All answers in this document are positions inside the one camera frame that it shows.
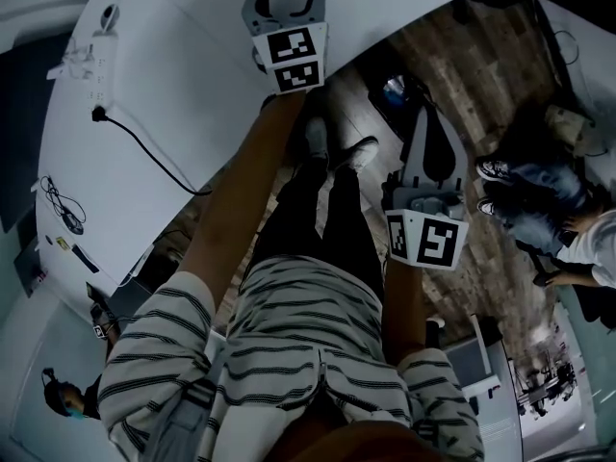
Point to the dark grey desk partition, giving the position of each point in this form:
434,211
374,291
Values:
21,137

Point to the person's white shoe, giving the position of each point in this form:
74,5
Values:
361,152
316,135

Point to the white workstation with grey panel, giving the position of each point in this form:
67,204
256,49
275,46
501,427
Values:
495,364

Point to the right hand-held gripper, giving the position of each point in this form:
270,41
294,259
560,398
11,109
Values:
433,238

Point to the white plug adapter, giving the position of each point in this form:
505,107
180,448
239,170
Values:
72,63

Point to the clear plastic bottle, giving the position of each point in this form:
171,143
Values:
394,87

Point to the small white security camera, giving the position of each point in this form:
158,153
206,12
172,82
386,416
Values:
108,17

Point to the white power strip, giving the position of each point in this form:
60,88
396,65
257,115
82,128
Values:
102,75

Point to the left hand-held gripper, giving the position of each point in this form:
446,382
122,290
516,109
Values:
293,48

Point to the black bag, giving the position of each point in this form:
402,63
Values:
380,109

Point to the black mesh office chair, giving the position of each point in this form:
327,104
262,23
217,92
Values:
597,306

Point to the person's left forearm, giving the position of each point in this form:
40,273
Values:
240,195

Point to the person's left white shoe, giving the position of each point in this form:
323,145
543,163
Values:
316,135

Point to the person's right forearm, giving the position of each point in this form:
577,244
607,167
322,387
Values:
404,306

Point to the person's right white shoe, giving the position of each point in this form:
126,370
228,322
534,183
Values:
361,152

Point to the person's black trousers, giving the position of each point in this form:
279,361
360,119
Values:
337,219

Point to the flat black card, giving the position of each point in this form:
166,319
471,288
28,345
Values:
85,259

